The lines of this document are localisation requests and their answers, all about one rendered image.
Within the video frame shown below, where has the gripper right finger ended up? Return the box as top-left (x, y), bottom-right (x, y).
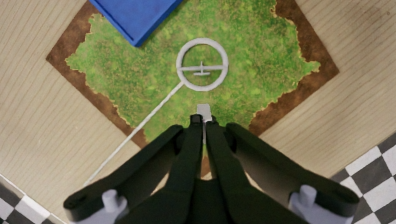
top-left (203, 104), bottom-right (360, 224)

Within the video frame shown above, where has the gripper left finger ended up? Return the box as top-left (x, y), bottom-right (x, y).
top-left (63, 104), bottom-right (205, 224)

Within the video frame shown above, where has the light grey ring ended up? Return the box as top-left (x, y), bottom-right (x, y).
top-left (176, 38), bottom-right (228, 91)

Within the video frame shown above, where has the green grass mat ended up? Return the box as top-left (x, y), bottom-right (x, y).
top-left (45, 0), bottom-right (340, 149)

